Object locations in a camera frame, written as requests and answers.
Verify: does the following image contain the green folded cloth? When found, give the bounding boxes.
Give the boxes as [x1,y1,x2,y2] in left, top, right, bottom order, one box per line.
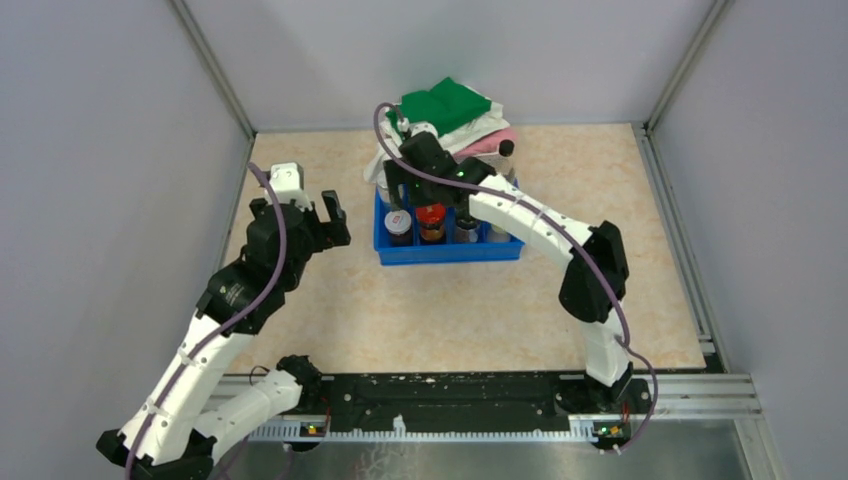
[398,77,493,137]

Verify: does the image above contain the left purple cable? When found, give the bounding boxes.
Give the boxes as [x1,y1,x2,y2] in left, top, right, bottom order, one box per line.
[123,162,289,480]

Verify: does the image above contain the white folded cloth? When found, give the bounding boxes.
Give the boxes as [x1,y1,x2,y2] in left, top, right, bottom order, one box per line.
[363,101,510,183]

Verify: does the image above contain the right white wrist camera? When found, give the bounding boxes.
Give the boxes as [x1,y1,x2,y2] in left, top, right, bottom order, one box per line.
[396,118,438,145]

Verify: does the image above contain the tall dark sauce bottle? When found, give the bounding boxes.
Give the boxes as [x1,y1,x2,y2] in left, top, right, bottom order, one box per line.
[494,140,516,183]

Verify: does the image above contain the purple cable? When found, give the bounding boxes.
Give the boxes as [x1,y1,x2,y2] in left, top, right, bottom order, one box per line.
[373,102,660,454]
[123,162,289,480]

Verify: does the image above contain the small black cap bottle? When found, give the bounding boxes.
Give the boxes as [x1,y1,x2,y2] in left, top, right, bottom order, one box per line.
[454,215,480,244]

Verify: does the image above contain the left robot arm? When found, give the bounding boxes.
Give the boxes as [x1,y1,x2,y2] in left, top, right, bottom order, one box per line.
[96,190,351,479]

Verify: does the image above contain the yellow-lidded beige jar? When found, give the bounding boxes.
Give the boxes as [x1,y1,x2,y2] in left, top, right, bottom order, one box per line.
[487,225,511,243]

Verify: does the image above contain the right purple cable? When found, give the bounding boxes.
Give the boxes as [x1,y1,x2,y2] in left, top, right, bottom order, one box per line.
[373,102,660,454]

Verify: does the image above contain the pink folded cloth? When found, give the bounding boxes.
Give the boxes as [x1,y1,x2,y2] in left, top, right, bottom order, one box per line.
[454,128,517,159]

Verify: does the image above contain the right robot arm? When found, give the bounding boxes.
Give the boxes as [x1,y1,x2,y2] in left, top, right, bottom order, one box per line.
[377,131,633,412]

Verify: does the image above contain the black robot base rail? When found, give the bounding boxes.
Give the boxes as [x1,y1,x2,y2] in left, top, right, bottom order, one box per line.
[211,370,763,444]

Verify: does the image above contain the blue plastic divided tray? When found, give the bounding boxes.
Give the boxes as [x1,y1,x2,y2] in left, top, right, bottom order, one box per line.
[373,185,524,266]

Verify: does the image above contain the red-lidded jar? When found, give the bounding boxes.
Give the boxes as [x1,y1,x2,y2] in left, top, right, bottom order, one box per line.
[415,203,447,244]

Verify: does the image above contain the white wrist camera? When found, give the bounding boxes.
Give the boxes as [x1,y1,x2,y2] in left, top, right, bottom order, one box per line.
[396,118,438,145]
[268,162,314,211]

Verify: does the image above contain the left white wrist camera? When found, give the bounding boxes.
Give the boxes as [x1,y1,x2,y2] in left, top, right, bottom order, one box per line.
[268,162,314,211]

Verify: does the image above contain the white-lidded brown spice jar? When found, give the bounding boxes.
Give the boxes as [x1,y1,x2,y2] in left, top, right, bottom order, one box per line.
[383,210,413,247]

